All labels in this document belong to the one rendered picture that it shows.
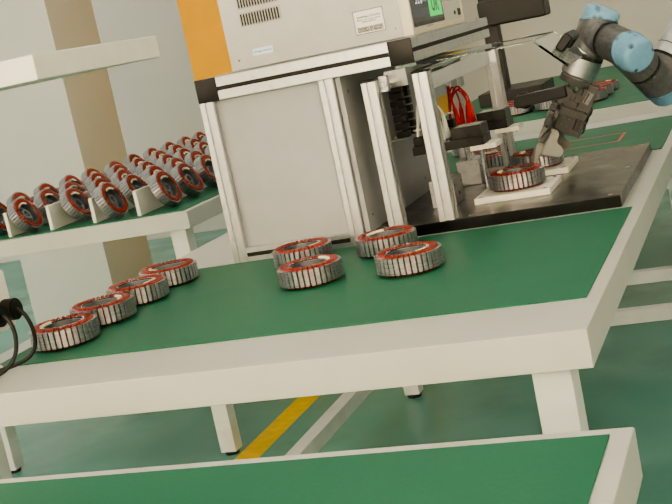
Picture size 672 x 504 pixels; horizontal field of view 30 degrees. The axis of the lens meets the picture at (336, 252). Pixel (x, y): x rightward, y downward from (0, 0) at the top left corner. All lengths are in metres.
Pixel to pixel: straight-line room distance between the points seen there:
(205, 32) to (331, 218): 4.15
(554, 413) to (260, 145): 1.03
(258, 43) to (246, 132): 0.20
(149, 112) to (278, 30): 6.27
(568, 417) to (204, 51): 5.07
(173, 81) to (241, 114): 6.23
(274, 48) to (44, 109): 3.93
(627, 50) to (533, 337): 1.12
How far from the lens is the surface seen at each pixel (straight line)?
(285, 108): 2.41
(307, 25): 2.51
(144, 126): 8.81
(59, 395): 1.82
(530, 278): 1.84
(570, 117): 2.71
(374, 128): 2.36
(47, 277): 6.58
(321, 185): 2.40
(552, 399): 1.61
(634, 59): 2.58
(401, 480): 1.15
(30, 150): 6.47
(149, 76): 8.74
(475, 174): 2.75
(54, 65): 1.78
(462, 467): 1.15
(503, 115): 2.72
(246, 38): 2.56
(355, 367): 1.62
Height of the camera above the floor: 1.15
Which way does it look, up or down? 10 degrees down
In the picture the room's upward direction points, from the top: 12 degrees counter-clockwise
